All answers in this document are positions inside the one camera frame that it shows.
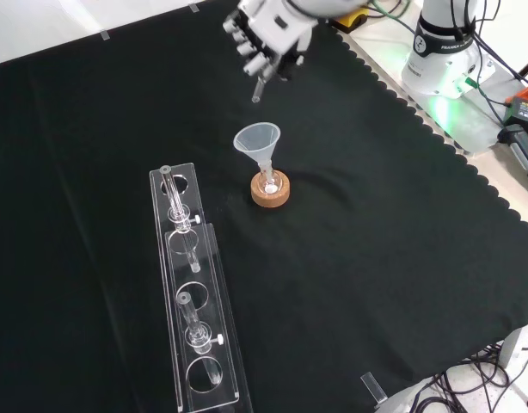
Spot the black box device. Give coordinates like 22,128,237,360
497,123,528,193

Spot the clear glass stopcock tube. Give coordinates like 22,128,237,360
159,164,203,274
176,291,225,386

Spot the clear round-bottom flask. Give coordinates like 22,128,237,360
258,163,285,197

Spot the black cable bundle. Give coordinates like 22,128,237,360
412,322,528,413

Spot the clear funnel stand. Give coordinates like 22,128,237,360
149,162,253,413

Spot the translucent plastic funnel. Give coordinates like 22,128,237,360
233,122,283,174

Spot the green cable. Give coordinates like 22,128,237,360
366,0,421,35

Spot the grey metal base plate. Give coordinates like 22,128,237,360
347,19,525,157

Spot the black and orange power adapter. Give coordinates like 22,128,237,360
503,83,528,126

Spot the yellow stop button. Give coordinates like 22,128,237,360
331,5,371,34

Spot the clear glass weighing funnel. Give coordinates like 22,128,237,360
250,73,268,105

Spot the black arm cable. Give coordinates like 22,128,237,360
449,0,528,94

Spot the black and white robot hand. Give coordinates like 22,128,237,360
222,0,315,83

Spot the cork ring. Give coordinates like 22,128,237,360
250,169,292,208

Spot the black bench cloth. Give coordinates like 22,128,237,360
0,0,528,413

